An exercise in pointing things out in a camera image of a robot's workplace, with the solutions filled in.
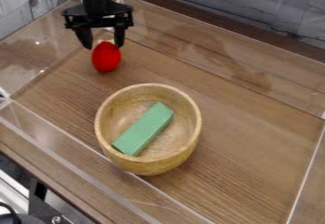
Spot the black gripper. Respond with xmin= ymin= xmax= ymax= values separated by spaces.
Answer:
xmin=61 ymin=0 xmax=133 ymax=49

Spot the red felt strawberry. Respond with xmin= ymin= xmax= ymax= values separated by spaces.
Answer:
xmin=91 ymin=41 xmax=121 ymax=72

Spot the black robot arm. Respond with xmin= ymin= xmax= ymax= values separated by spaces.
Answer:
xmin=61 ymin=0 xmax=133 ymax=49

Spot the wooden bowl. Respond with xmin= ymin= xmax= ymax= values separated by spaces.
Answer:
xmin=93 ymin=84 xmax=202 ymax=176

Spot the green rectangular block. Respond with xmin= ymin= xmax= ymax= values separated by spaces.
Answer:
xmin=112 ymin=103 xmax=173 ymax=157

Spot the clear acrylic enclosure wall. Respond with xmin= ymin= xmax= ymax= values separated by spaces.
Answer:
xmin=0 ymin=0 xmax=325 ymax=224

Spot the black table leg bracket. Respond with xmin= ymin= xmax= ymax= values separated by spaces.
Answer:
xmin=28 ymin=179 xmax=73 ymax=224

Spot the black cable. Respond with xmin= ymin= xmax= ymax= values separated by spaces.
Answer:
xmin=0 ymin=201 xmax=22 ymax=224

